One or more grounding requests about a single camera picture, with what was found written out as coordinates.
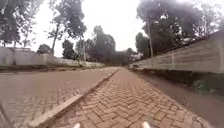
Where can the grey block wall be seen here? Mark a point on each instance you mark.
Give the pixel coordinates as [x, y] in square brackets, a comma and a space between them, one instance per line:
[200, 56]

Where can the row of trees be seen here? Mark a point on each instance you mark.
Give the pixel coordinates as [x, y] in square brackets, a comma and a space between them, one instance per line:
[71, 16]
[173, 23]

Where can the pale concrete wall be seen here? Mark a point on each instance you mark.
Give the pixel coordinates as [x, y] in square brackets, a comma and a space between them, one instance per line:
[26, 58]

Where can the grey stone kerb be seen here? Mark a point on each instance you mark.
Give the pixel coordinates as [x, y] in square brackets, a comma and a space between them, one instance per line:
[63, 106]

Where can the low green hedge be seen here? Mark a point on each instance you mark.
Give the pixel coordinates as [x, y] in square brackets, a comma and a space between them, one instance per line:
[203, 86]

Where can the brown dirt strip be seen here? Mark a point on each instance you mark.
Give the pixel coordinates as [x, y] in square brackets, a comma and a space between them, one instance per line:
[200, 106]

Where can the red brick road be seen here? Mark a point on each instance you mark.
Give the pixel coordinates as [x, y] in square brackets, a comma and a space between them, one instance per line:
[50, 86]

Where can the dark earth verge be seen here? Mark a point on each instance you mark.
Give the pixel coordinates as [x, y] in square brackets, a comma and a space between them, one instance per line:
[40, 68]

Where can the robot's own part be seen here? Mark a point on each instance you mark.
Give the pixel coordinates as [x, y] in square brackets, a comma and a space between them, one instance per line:
[76, 126]
[146, 125]

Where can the red brick path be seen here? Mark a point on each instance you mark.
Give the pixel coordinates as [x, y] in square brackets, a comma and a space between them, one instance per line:
[130, 100]

